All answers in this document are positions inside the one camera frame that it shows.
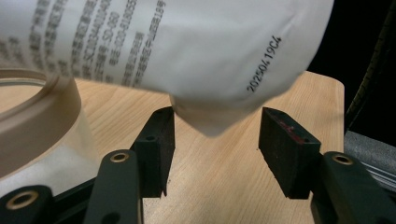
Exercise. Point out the clear glass jar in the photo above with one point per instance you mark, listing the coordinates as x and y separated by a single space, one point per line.
37 124

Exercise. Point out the white bag with blue print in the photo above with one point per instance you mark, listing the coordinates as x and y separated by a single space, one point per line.
202 46

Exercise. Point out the grey metal rail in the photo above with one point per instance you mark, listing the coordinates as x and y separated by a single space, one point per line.
373 155

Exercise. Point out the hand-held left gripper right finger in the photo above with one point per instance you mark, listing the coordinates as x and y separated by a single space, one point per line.
289 155

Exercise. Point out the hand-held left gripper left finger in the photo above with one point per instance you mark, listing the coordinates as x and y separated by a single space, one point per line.
155 155

